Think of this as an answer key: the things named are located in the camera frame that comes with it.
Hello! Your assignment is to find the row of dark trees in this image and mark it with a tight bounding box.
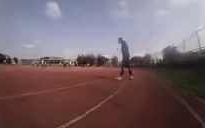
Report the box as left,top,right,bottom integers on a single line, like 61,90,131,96
75,53,152,67

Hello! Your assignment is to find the person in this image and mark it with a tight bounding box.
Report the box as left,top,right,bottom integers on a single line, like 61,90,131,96
115,36,135,81

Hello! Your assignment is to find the low pale building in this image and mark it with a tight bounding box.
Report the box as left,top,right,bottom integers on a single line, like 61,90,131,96
19,57,78,67

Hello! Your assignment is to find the red running track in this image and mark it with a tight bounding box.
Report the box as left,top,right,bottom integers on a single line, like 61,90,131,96
0,63,205,128

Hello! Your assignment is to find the green grass strip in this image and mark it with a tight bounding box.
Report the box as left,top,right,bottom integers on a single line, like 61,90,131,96
152,66,205,104

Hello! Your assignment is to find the tall wire fence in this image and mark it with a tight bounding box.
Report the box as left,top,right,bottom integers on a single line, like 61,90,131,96
149,21,205,71

